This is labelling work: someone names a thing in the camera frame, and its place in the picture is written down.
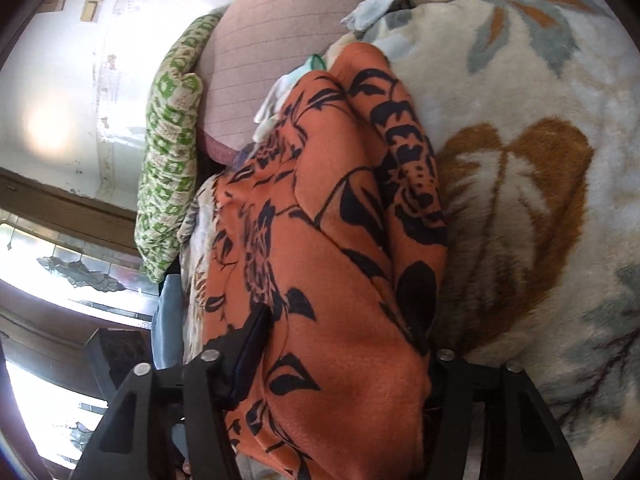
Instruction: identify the orange black floral garment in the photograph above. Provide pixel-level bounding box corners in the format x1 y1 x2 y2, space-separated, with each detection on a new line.
197 42 448 480

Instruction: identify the white cloth with green trim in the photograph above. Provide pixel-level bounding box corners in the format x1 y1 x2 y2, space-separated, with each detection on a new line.
252 54 328 143

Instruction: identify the wooden frame glass window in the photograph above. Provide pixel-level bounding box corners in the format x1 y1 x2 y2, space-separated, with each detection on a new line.
0 167 156 466

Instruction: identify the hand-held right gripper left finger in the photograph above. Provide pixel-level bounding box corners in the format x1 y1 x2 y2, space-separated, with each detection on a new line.
70 310 273 480

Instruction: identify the pale blue white cloth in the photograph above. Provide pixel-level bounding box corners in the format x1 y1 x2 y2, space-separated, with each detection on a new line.
340 0 473 31

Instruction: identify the green white patterned pillow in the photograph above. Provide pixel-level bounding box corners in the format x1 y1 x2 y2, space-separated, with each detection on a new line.
134 12 223 283

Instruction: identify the mauve checked bedsheet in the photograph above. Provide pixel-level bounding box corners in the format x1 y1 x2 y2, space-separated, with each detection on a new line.
195 0 416 166

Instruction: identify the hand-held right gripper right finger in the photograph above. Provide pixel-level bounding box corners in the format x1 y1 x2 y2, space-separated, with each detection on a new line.
425 347 583 480

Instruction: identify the cream leaf print blanket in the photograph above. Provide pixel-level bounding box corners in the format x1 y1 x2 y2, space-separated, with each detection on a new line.
180 0 640 456

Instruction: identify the blue folded cloth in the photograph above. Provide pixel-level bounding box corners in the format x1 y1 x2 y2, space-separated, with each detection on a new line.
150 272 193 366

